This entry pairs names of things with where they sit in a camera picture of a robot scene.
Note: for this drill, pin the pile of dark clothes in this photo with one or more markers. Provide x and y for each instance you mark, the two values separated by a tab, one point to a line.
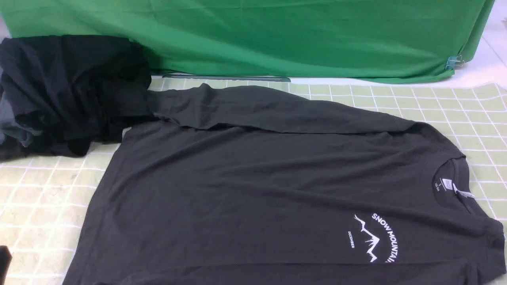
61	93

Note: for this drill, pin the light green checkered tablecloth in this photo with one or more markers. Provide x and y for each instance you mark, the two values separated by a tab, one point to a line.
44	199

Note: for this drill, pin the gray metal strip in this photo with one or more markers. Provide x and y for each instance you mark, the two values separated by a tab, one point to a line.
243	78

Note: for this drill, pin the gray long-sleeve top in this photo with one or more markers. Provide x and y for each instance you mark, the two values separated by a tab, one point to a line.
255	186

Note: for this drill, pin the green backdrop cloth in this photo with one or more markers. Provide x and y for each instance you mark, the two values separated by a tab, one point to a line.
383	41

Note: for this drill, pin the blue binder clip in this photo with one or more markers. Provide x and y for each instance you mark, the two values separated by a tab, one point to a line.
454	62

